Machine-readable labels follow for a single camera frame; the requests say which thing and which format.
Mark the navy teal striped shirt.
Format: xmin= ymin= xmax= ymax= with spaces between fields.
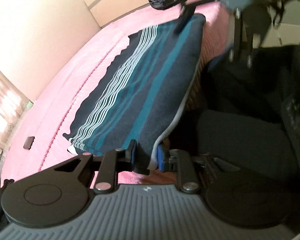
xmin=65 ymin=14 xmax=206 ymax=173

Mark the pink ribbed bed blanket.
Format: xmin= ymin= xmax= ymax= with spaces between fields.
xmin=0 ymin=0 xmax=235 ymax=188

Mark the small black object on bed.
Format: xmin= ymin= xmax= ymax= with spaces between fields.
xmin=23 ymin=136 xmax=35 ymax=150

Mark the beige headboard with grey stripe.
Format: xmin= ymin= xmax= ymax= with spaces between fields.
xmin=84 ymin=0 xmax=156 ymax=28

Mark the pink curtain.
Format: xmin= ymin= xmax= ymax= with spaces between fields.
xmin=0 ymin=71 xmax=29 ymax=153

